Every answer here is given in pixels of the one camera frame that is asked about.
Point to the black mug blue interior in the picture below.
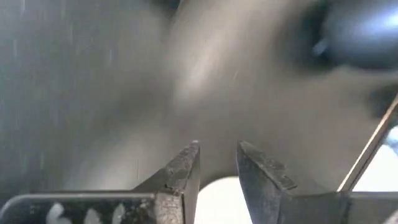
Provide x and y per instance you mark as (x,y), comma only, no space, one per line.
(357,34)

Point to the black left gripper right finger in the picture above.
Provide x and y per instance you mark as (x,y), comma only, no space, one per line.
(264,199)

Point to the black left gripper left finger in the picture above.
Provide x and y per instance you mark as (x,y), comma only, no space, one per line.
(178,193)

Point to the aluminium table edge rail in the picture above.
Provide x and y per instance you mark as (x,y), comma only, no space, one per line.
(367,149)

